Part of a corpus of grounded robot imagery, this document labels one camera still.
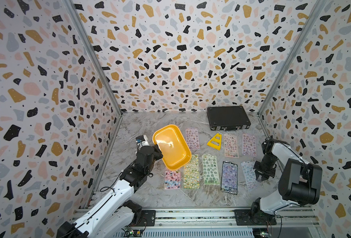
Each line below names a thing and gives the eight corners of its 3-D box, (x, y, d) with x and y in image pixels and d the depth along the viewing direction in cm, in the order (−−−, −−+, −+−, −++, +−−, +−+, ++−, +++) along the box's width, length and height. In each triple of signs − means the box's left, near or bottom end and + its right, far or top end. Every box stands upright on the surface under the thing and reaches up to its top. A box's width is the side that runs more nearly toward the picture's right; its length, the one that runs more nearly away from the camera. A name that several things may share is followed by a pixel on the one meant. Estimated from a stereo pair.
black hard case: (209, 131, 113) (211, 125, 108) (207, 109, 129) (207, 104, 124) (248, 131, 113) (251, 126, 108) (241, 110, 129) (243, 104, 124)
